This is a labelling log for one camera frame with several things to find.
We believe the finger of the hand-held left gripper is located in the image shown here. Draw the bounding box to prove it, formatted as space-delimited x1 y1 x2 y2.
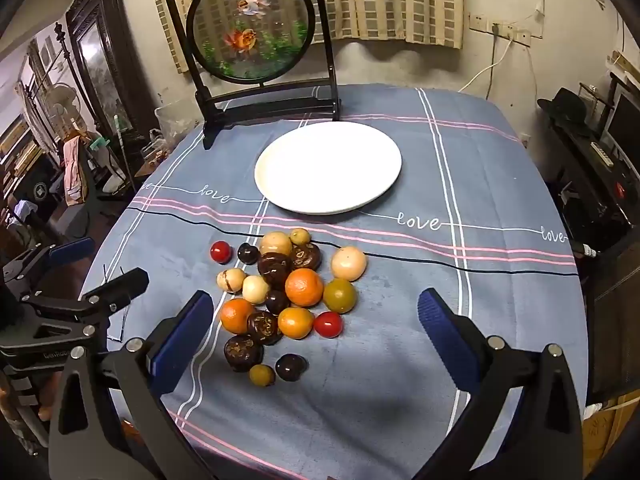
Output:
0 236 96 286
20 268 150 322

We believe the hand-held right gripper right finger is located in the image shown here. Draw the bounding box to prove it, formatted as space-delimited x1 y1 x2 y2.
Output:
416 287 585 480

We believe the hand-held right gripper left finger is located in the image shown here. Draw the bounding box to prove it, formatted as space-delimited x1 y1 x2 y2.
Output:
47 290 215 480

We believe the orange tangerine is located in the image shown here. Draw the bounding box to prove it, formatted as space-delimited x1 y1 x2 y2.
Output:
220 298 256 335
285 268 325 308

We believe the spotted beige longan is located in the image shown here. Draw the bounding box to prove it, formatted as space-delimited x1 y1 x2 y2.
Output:
216 268 247 294

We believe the green tomato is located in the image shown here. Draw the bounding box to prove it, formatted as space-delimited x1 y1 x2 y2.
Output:
322 278 357 314

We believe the yellow-orange tangerine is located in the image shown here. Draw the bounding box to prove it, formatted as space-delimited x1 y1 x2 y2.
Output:
277 307 315 340

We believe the large beige longan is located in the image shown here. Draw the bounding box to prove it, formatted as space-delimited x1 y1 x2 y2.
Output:
331 246 368 282

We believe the white plate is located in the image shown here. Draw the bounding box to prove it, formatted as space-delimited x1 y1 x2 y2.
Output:
254 121 403 215

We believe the blue plaid tablecloth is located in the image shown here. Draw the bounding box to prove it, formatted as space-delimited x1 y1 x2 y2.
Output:
80 82 588 480

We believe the pink cloth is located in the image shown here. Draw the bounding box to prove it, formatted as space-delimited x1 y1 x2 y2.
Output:
62 135 91 206

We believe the white standing fan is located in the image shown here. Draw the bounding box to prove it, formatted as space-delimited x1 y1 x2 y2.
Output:
47 82 83 133

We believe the clear plastic container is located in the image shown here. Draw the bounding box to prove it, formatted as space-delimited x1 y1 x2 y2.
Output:
154 100 201 153

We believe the dark wooden framed mirror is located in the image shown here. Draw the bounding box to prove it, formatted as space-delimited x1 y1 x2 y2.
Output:
65 0 146 136

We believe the cardboard box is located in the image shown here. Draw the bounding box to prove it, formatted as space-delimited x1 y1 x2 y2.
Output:
582 395 640 461

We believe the black computer desk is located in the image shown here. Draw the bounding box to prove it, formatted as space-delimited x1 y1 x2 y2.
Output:
537 110 640 261

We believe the black hat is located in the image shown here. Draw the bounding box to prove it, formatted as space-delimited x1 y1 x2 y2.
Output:
537 87 593 136

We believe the round goldfish screen on stand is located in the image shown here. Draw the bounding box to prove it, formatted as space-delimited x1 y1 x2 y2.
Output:
164 0 342 151

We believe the checked beige curtain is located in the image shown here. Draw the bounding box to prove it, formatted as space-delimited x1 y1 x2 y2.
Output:
146 0 463 73

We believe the white cable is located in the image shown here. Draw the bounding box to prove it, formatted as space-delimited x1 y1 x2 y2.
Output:
457 37 513 93

